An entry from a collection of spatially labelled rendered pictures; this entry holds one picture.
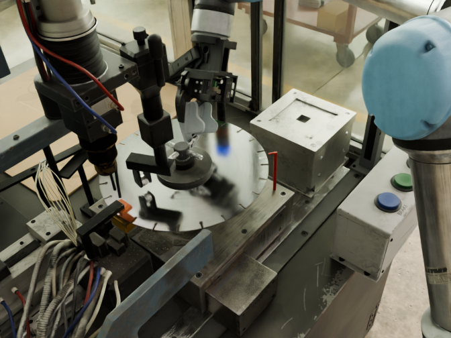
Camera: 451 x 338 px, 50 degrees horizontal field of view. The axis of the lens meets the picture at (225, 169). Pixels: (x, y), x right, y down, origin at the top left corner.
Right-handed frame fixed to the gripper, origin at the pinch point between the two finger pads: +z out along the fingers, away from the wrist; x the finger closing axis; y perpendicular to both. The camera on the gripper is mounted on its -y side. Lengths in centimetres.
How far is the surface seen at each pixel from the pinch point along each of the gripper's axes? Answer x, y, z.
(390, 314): 100, 14, 62
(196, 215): -7.1, 11.3, 11.1
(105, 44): 38, -85, -17
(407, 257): 123, 8, 47
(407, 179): 28.0, 33.8, 1.2
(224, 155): 5.7, 4.9, 2.1
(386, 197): 21.8, 32.9, 4.6
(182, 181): -4.7, 4.3, 6.9
